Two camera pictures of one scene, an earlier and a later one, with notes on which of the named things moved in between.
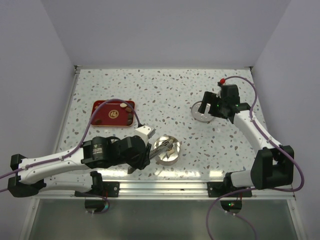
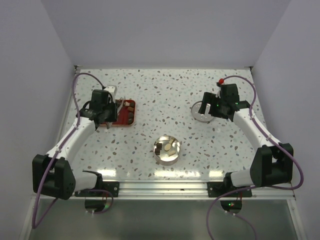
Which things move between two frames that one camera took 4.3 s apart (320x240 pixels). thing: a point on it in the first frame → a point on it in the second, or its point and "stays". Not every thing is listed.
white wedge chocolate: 171,151 stays
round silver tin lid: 205,117 stays
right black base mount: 220,189 stays
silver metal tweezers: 166,145 → 108,124
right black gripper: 208,98 stays
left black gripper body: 138,161 → 110,111
